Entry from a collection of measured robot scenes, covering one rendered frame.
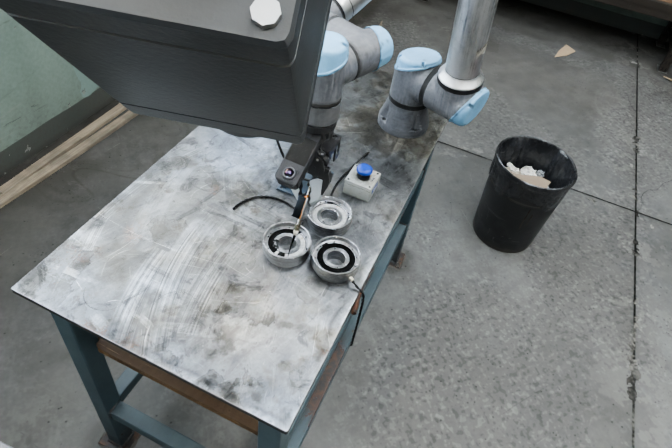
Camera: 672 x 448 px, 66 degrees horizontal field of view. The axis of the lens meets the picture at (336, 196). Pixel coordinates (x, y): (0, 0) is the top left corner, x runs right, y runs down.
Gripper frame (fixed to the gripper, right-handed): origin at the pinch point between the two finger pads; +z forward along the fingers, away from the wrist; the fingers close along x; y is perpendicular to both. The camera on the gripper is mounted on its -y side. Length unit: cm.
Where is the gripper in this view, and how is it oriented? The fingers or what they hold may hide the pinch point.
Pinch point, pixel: (304, 201)
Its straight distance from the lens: 107.6
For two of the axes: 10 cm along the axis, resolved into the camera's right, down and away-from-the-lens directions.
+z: -1.2, 7.1, 6.9
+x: -9.1, -3.5, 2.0
